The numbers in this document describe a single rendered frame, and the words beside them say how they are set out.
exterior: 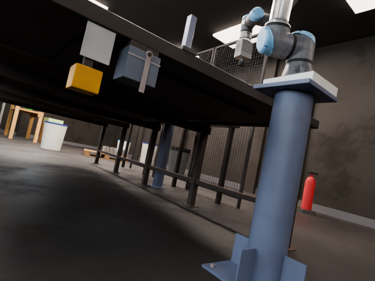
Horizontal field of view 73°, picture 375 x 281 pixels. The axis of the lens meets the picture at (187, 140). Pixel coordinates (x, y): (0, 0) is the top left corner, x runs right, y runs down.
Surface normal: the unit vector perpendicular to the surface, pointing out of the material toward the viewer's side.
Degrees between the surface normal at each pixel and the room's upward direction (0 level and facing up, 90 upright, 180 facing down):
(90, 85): 90
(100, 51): 90
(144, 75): 90
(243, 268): 90
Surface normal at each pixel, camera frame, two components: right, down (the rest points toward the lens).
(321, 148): -0.77, -0.19
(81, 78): 0.60, 0.07
